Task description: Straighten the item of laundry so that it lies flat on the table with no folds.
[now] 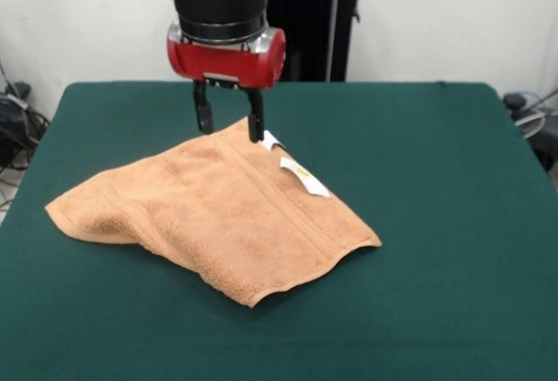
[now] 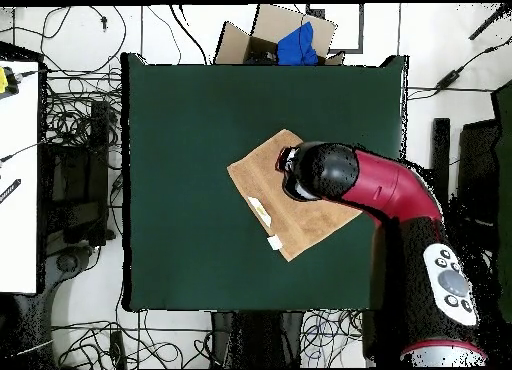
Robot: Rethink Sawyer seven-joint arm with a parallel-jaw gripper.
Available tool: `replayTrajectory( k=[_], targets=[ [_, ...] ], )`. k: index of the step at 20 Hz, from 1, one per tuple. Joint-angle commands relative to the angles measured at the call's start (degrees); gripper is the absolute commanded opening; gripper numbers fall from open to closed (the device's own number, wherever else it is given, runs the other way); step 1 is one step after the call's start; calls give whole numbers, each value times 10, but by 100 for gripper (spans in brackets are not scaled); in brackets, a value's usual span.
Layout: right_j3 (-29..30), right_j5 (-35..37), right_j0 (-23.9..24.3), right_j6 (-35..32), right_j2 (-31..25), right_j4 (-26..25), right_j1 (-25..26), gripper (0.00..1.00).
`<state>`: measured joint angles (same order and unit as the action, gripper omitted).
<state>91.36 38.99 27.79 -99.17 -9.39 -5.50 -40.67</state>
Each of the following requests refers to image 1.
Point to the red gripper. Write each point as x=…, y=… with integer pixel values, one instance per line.
x=226, y=65

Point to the tan terry towel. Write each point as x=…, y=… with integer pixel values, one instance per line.
x=209, y=215

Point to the dark green table cloth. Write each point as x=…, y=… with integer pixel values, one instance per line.
x=436, y=224

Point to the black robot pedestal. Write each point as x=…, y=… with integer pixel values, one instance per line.
x=314, y=23

